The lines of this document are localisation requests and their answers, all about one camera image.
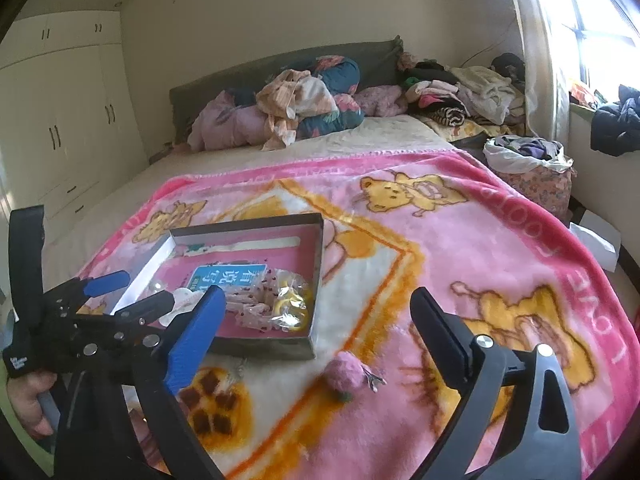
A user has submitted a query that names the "floral laundry bag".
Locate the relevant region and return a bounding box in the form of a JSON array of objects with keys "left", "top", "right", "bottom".
[{"left": 483, "top": 134, "right": 575, "bottom": 221}]

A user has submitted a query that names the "person's left hand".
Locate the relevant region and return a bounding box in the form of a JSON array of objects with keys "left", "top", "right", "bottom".
[{"left": 6, "top": 370, "right": 58, "bottom": 440}]

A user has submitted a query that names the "pink pompom hair clip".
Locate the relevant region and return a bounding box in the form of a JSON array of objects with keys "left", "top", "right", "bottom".
[{"left": 323, "top": 351, "right": 387, "bottom": 402}]

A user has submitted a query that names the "dark jacket on sill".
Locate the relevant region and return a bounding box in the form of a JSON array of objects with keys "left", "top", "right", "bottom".
[{"left": 590, "top": 84, "right": 640, "bottom": 157}]

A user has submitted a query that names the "white built-in wardrobe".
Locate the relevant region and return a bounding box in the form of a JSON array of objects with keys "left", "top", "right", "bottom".
[{"left": 1, "top": 11, "right": 149, "bottom": 242}]

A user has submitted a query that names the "pink floral scrunchie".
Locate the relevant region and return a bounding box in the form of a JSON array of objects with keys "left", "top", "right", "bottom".
[{"left": 224, "top": 268, "right": 282, "bottom": 333}]

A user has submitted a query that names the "dark floral quilt roll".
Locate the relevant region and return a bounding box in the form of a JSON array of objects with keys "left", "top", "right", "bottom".
[{"left": 230, "top": 55, "right": 363, "bottom": 141}]

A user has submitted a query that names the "pink cartoon bear blanket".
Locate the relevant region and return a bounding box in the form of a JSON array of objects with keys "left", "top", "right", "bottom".
[{"left": 85, "top": 150, "right": 639, "bottom": 479}]

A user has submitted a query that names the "pink pyjama bundle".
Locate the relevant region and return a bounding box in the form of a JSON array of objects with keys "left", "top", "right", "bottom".
[{"left": 186, "top": 90, "right": 270, "bottom": 152}]

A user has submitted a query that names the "peach patterned cloth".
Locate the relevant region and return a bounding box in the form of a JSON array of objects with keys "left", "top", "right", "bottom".
[{"left": 256, "top": 70, "right": 338, "bottom": 151}]

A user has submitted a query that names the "dark green headboard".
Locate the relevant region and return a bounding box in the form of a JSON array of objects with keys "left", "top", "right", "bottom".
[{"left": 169, "top": 37, "right": 404, "bottom": 145}]

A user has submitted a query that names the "pile of mixed clothes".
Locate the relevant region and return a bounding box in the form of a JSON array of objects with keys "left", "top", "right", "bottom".
[{"left": 398, "top": 53, "right": 526, "bottom": 127}]

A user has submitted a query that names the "cream window curtain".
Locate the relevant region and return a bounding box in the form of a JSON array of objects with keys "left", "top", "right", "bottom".
[{"left": 512, "top": 0, "right": 575, "bottom": 145}]

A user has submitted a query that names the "green sleeve forearm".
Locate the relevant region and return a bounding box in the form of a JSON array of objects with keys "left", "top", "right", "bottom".
[{"left": 1, "top": 363, "right": 53, "bottom": 479}]

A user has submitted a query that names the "bag of yellow rings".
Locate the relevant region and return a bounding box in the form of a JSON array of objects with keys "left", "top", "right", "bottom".
[{"left": 270, "top": 269, "right": 314, "bottom": 333}]

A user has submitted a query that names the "grey cardboard box tray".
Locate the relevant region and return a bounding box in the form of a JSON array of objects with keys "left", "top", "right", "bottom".
[{"left": 105, "top": 214, "right": 323, "bottom": 360}]

